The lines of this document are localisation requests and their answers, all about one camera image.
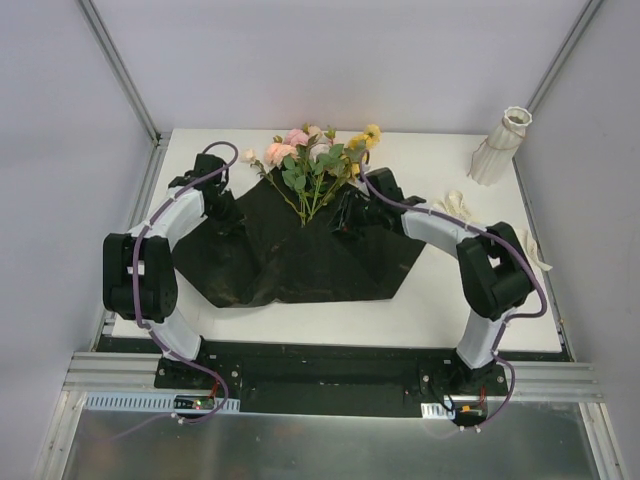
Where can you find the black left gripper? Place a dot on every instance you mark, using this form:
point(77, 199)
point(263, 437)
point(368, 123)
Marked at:
point(229, 211)

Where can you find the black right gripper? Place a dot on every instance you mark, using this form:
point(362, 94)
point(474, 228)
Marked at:
point(354, 215)

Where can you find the black wrapping paper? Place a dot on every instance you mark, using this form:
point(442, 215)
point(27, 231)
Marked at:
point(268, 255)

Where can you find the artificial flower bunch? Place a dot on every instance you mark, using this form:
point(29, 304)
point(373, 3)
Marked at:
point(308, 166)

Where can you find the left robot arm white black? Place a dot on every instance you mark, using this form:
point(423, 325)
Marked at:
point(139, 278)

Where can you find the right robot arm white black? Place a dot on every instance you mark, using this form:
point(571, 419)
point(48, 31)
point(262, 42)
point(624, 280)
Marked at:
point(497, 280)

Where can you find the white ribbed ceramic vase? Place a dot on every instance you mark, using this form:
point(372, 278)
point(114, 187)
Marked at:
point(495, 153)

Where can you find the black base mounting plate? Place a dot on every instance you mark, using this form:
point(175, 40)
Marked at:
point(332, 380)

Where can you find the left aluminium frame post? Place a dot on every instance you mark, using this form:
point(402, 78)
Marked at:
point(106, 44)

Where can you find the left white cable duct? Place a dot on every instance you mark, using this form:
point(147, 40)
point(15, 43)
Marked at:
point(160, 403)

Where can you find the white cable duct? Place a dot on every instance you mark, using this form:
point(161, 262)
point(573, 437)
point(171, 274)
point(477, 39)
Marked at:
point(436, 411)
point(160, 403)

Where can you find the aluminium front rail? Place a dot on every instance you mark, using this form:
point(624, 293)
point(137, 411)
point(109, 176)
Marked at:
point(96, 371)

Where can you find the right white cable duct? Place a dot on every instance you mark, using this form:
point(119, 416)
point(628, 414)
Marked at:
point(436, 411)

